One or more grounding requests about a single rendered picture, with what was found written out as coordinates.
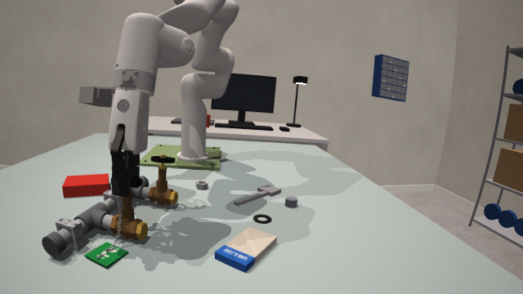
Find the grey hex nut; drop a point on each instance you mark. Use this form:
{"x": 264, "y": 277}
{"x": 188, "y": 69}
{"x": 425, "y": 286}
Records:
{"x": 202, "y": 186}

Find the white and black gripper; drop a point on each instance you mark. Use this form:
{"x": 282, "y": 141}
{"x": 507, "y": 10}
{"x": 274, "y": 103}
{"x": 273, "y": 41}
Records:
{"x": 128, "y": 131}

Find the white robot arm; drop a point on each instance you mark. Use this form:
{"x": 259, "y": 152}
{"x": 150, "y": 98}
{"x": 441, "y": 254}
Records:
{"x": 149, "y": 43}

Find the black rubber ring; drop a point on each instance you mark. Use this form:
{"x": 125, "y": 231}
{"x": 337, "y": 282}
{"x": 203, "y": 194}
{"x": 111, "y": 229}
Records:
{"x": 255, "y": 218}

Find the dark grey cylinder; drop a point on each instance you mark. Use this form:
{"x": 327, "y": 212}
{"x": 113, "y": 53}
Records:
{"x": 291, "y": 202}

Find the red rectangular block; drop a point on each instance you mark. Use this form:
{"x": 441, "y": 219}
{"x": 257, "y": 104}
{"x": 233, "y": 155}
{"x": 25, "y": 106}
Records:
{"x": 85, "y": 185}

